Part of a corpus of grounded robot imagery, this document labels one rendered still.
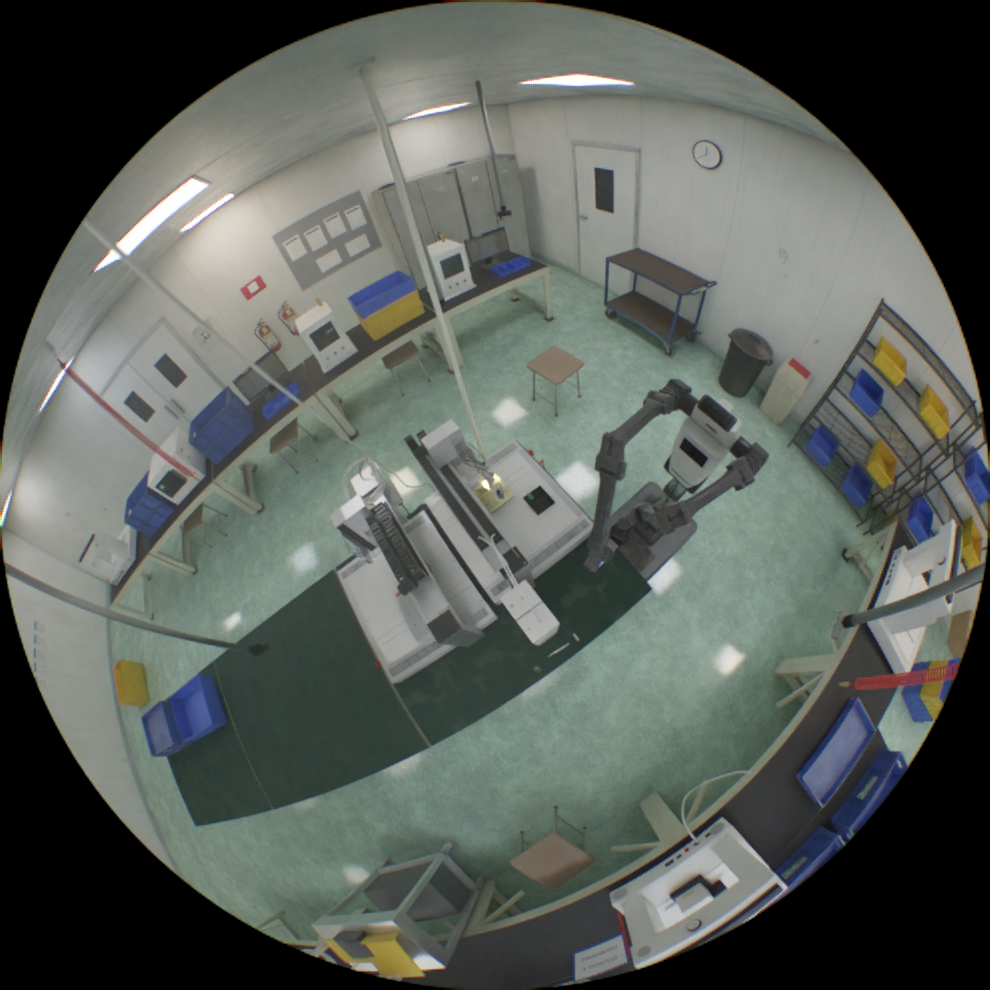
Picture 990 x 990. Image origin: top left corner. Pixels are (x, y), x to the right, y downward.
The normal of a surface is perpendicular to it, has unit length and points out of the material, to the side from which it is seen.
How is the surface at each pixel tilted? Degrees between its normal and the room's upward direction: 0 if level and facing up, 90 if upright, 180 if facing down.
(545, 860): 1
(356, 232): 90
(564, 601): 0
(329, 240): 90
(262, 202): 90
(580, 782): 0
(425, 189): 90
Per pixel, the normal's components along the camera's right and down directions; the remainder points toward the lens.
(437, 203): 0.57, 0.68
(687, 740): -0.16, -0.44
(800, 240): -0.81, 0.57
